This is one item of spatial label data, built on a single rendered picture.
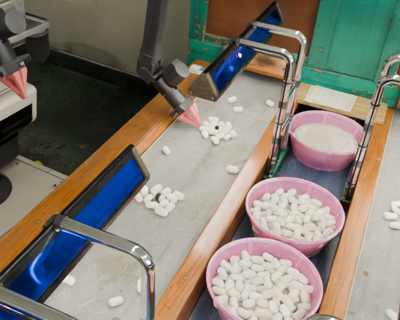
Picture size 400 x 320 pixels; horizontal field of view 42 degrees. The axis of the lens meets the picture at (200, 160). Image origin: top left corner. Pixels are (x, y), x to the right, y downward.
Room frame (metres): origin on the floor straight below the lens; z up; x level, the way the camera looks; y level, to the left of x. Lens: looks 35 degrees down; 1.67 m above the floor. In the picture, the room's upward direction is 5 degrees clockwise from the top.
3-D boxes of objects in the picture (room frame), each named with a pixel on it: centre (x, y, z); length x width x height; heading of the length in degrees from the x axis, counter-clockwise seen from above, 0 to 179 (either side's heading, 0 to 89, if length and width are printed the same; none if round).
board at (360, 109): (1.70, -0.49, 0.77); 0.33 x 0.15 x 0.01; 70
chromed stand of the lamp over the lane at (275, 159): (1.40, -0.17, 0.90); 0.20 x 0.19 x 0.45; 160
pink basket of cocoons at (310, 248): (1.08, -0.27, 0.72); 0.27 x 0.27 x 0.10
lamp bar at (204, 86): (1.43, -0.09, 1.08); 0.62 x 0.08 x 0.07; 160
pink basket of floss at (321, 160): (1.50, -0.42, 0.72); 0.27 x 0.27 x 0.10
